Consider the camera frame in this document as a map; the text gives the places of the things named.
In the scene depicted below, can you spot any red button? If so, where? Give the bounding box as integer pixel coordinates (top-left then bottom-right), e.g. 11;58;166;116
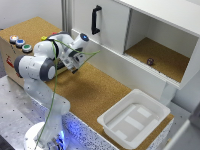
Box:
9;34;19;44

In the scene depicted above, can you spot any blue button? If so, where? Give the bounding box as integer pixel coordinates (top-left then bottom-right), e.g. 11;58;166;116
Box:
15;38;26;48

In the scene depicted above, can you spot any green button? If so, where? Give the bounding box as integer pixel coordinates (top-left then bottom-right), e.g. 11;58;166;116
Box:
21;43;33;54

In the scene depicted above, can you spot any white plastic box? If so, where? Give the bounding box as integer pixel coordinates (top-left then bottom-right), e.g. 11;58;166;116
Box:
96;88;172;150

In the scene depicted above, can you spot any purple block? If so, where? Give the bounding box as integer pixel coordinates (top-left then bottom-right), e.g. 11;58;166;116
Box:
146;57;155;67

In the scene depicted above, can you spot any green cable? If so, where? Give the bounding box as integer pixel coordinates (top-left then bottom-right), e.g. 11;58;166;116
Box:
33;39;102;150

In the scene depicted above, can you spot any white sliding door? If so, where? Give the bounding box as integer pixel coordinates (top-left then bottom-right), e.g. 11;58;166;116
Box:
72;0;131;56

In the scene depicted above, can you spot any white cabinet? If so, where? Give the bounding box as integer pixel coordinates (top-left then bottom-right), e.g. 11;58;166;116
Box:
70;0;200;108

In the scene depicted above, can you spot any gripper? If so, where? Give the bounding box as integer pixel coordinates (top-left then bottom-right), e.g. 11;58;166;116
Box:
60;47;87;72

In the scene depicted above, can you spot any black door handle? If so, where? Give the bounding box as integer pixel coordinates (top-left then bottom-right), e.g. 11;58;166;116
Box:
90;4;103;36

